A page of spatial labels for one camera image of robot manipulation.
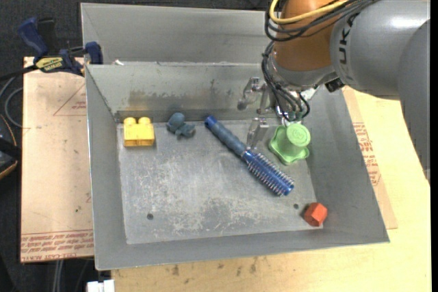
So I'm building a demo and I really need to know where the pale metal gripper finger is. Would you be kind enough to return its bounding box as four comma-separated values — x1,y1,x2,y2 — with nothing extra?
245,117,272,148
236,76,270,111

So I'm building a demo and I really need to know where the blue-grey toy figure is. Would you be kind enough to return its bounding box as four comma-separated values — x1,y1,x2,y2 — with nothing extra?
165,112,197,140

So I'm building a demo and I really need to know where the brown cardboard board, red print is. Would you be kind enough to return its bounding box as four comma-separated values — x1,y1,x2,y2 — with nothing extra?
19,55,399,263

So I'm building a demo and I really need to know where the black cylinder on white bracket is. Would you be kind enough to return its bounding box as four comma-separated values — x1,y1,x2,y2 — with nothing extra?
302,77,344,101

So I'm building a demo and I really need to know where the yellow toy brick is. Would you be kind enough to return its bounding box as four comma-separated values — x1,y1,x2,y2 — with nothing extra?
123,116,156,148

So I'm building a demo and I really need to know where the green plastic cup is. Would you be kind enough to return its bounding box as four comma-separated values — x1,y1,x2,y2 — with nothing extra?
268,122,312,166

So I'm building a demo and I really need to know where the blue round hairbrush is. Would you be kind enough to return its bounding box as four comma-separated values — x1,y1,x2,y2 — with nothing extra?
204,115,296,197

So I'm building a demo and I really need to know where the grey metal bin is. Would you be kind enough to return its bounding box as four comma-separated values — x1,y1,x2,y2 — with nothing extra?
80,2,391,271

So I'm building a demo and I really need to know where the red-orange hexagonal block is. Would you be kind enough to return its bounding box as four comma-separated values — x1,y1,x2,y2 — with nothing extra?
303,202,329,228

